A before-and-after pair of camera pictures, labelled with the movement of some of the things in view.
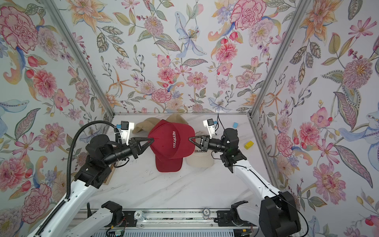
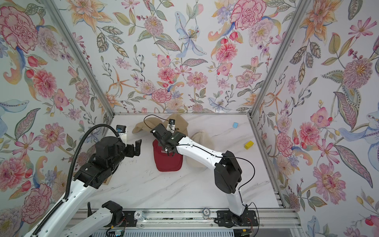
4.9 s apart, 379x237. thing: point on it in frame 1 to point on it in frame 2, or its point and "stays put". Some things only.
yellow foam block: (248, 145) stays put
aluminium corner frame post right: (298, 17) stays put
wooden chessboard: (108, 177) stays put
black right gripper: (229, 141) to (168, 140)
